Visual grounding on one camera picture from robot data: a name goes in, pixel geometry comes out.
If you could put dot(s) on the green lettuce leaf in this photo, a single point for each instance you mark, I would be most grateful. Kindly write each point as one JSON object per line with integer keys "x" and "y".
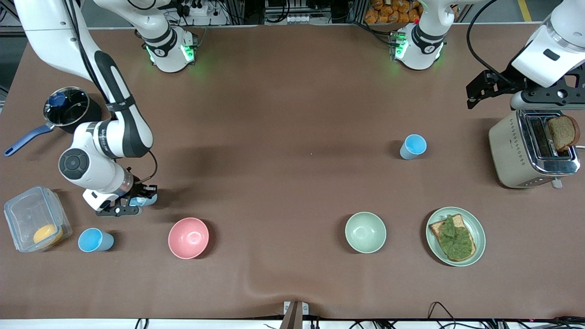
{"x": 456, "y": 240}

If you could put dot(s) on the beige and chrome toaster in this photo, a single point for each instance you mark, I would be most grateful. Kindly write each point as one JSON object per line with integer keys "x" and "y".
{"x": 509, "y": 151}

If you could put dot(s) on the brown table cover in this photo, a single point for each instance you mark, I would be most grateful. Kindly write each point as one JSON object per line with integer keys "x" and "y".
{"x": 274, "y": 114}

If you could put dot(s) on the pale green bowl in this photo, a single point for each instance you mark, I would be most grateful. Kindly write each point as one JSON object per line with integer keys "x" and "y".
{"x": 365, "y": 232}

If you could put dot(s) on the brown bread slice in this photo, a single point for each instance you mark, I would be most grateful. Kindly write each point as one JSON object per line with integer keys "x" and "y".
{"x": 562, "y": 132}

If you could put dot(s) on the yellow round food piece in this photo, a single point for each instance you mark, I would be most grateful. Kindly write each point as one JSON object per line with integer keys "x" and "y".
{"x": 47, "y": 234}

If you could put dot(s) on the plain blue cup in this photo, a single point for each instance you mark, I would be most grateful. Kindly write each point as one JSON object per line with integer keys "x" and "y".
{"x": 413, "y": 146}
{"x": 93, "y": 240}

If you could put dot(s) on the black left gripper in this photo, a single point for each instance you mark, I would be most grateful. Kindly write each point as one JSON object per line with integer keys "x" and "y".
{"x": 503, "y": 84}

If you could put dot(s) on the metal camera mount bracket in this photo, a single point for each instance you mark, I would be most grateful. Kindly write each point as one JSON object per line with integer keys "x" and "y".
{"x": 292, "y": 317}

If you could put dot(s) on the blue cup with white bottom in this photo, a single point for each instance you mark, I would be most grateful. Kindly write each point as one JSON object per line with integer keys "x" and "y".
{"x": 149, "y": 200}

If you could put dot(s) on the white power strip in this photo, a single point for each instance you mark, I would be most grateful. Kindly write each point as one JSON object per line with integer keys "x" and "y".
{"x": 197, "y": 7}

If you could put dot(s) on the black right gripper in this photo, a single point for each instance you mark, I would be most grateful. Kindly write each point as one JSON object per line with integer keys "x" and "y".
{"x": 136, "y": 190}

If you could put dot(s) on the clear plastic storage container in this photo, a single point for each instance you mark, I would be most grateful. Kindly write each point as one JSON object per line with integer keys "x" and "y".
{"x": 27, "y": 214}

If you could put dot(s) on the pink bowl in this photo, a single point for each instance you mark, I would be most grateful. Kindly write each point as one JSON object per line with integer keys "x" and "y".
{"x": 188, "y": 238}

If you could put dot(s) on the bag of orange buns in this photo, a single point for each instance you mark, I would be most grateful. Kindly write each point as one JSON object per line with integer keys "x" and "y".
{"x": 388, "y": 11}

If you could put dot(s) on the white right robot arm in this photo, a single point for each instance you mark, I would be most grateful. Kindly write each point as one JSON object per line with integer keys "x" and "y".
{"x": 123, "y": 132}

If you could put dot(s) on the pale green plate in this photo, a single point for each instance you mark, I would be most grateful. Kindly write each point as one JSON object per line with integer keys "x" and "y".
{"x": 477, "y": 230}

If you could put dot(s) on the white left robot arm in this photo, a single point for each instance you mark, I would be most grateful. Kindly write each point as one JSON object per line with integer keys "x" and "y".
{"x": 422, "y": 50}

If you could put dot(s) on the toast slice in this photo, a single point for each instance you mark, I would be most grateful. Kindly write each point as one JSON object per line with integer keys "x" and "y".
{"x": 436, "y": 227}

